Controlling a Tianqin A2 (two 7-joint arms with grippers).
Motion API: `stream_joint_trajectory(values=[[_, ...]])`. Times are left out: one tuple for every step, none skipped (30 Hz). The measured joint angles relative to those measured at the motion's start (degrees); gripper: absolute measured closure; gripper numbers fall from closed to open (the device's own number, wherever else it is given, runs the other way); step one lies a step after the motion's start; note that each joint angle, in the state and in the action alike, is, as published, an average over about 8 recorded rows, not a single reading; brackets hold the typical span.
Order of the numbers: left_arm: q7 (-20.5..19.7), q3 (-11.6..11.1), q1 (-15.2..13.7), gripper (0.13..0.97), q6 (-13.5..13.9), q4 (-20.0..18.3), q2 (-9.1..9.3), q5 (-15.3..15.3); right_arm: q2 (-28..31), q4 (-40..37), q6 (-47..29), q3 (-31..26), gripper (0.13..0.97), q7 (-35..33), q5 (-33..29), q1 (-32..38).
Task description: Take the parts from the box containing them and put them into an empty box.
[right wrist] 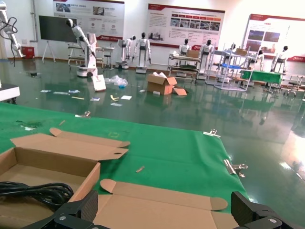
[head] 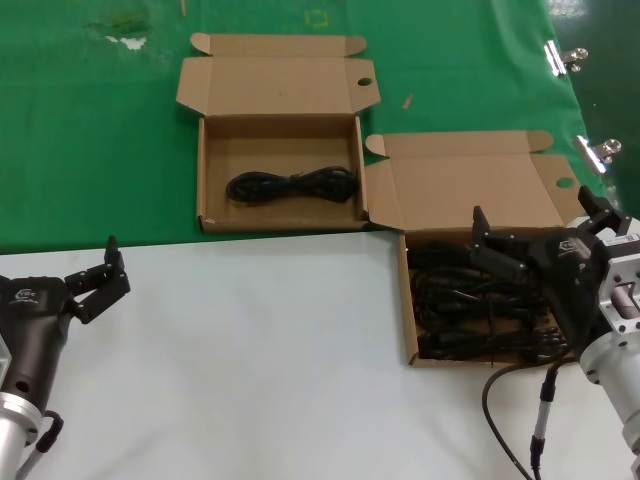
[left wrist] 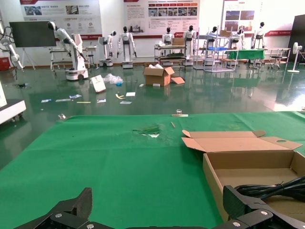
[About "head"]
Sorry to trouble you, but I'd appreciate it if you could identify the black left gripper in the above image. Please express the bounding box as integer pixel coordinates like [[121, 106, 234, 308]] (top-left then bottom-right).
[[0, 234, 133, 409]]

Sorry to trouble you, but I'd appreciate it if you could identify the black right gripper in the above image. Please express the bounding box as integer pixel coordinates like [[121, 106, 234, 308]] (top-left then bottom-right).
[[470, 185, 627, 352]]

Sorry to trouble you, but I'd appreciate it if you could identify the black power cable bundle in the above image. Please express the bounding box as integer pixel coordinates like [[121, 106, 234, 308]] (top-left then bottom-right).
[[225, 166, 359, 206], [412, 274, 559, 324], [407, 241, 481, 274], [417, 323, 571, 362]]

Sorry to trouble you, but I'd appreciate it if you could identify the brown cardboard mailer box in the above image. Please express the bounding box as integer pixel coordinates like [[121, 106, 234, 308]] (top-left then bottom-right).
[[364, 130, 584, 369], [175, 32, 382, 235]]

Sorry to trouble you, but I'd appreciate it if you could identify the silver binder clip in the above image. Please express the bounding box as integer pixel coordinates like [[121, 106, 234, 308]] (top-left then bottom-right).
[[543, 40, 590, 77], [573, 134, 624, 175]]

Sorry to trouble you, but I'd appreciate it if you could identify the green table cloth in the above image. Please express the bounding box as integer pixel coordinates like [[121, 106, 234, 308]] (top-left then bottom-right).
[[0, 0, 626, 256]]

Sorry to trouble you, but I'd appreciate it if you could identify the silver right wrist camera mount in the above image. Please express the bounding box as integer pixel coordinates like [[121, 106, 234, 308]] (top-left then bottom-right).
[[597, 214, 640, 334]]

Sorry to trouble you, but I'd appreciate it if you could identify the black cable tie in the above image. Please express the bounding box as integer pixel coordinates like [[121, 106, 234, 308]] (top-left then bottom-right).
[[487, 307, 497, 370]]

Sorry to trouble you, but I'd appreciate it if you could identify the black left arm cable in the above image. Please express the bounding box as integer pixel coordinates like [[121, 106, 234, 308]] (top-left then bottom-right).
[[14, 408, 65, 479]]

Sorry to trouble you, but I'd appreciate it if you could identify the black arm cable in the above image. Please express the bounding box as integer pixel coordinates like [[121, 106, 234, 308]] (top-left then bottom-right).
[[14, 408, 65, 479], [481, 357, 576, 480]]

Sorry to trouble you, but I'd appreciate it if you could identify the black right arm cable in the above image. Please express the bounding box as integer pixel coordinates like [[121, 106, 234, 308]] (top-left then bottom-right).
[[481, 357, 576, 480]]

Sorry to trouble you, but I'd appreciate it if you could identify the right arm cable grey connector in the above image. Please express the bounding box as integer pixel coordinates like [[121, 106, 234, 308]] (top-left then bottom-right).
[[528, 359, 576, 480]]

